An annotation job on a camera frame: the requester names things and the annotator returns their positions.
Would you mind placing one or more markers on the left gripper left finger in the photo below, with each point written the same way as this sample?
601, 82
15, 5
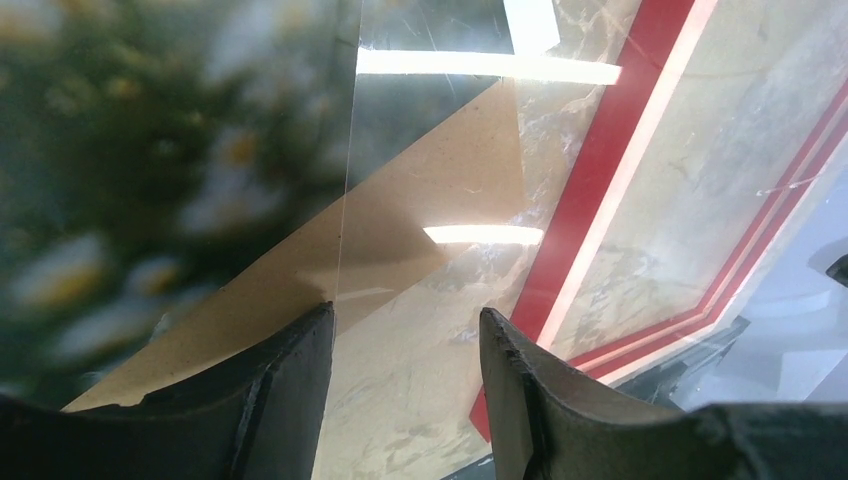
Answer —
255, 415

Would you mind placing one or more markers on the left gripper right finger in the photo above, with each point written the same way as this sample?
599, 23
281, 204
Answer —
549, 420

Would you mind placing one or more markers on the clear glass sheet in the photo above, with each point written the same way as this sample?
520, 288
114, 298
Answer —
406, 398

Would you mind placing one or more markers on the red picture frame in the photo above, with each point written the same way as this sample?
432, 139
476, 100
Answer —
698, 253

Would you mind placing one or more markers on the brown cardboard backing board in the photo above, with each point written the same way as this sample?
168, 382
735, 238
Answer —
361, 252

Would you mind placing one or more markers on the landscape photo print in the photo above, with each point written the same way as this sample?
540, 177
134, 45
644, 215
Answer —
150, 152

